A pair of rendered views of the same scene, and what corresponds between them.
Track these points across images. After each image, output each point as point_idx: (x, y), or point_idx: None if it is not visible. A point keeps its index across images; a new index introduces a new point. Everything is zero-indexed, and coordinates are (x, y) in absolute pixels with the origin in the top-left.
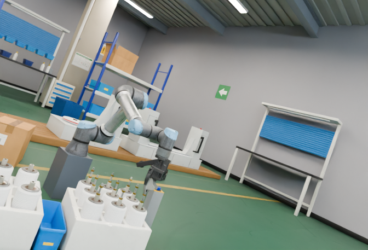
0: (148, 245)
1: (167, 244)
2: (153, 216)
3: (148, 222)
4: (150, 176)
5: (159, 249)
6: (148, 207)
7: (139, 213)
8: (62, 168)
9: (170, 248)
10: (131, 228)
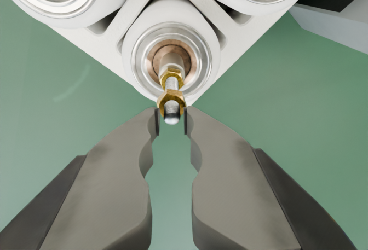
0: (287, 45)
1: (335, 78)
2: (355, 46)
3: (330, 30)
4: (236, 248)
5: (291, 73)
6: (364, 25)
7: (136, 88)
8: None
9: (320, 91)
10: (108, 68)
